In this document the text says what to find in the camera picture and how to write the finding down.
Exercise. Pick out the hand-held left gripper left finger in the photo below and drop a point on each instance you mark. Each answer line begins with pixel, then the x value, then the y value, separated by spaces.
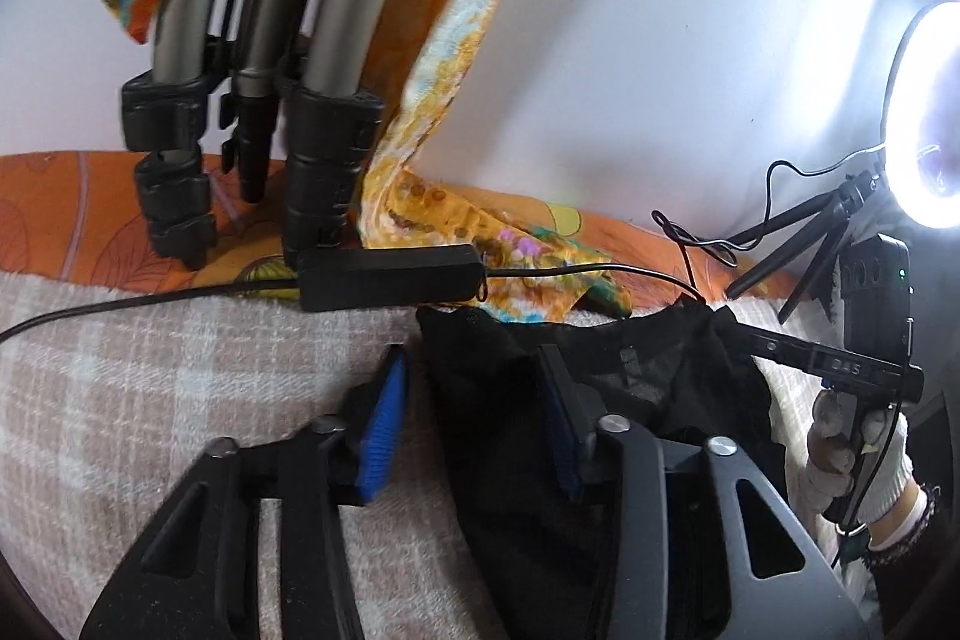
pixel 382 422

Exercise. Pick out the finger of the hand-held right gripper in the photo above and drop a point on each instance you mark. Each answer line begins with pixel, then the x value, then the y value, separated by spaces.
pixel 780 347

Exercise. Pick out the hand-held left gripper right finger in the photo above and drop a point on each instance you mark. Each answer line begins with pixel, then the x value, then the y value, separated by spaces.
pixel 559 430

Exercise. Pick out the black t-shirt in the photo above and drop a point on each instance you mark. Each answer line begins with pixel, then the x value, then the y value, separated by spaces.
pixel 487 452

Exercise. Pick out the person's right forearm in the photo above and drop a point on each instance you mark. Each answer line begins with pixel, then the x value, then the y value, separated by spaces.
pixel 904 512

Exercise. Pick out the person's right hand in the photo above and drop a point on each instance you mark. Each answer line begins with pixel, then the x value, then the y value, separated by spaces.
pixel 829 452

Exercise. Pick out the checkered beige blanket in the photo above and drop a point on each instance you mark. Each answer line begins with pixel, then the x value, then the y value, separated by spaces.
pixel 150 370

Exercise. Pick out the folded grey tripod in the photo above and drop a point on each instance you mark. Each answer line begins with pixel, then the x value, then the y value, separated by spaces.
pixel 330 145

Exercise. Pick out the colourful patterned scarf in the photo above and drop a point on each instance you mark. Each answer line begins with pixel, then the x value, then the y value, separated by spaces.
pixel 465 10

